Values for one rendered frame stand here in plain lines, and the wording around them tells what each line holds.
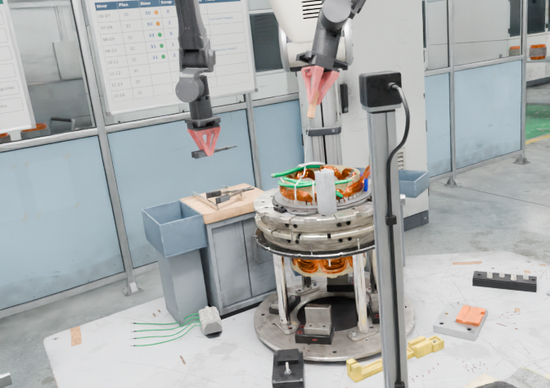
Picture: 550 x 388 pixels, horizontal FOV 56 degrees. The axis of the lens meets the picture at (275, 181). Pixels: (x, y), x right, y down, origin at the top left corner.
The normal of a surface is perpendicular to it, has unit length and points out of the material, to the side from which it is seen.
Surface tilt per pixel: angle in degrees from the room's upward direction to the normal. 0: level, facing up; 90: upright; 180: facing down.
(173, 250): 90
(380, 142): 90
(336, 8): 75
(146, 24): 90
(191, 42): 117
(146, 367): 0
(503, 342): 0
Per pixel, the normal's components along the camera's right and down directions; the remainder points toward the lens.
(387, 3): 0.51, 0.17
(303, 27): -0.11, 0.27
